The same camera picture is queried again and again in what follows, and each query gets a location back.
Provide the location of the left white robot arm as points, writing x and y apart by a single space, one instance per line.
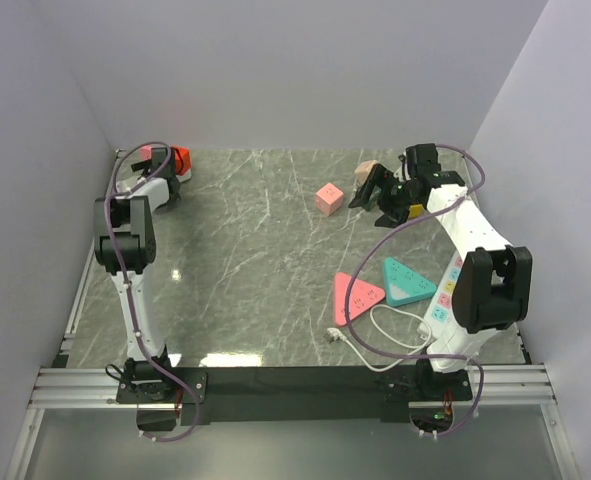
125 245

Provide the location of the yellow cube socket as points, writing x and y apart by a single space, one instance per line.
415 211

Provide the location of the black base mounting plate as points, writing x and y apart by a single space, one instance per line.
236 394

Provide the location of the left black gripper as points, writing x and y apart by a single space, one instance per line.
145 166

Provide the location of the pink rounded socket block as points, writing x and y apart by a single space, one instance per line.
363 297

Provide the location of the pink cube socket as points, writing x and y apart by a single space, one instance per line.
329 199

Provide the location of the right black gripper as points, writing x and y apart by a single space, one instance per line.
392 215

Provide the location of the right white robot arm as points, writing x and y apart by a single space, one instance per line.
491 291

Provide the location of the white triangular adapter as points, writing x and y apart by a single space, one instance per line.
187 175

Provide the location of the pink plug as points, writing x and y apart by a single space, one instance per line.
145 153

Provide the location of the teal block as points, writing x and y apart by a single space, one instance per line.
403 285

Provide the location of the white power strip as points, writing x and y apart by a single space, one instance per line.
439 311

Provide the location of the aluminium rail frame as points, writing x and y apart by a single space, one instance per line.
504 385

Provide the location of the beige cube socket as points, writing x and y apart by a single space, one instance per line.
362 171

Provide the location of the red cube socket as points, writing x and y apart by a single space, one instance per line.
182 160

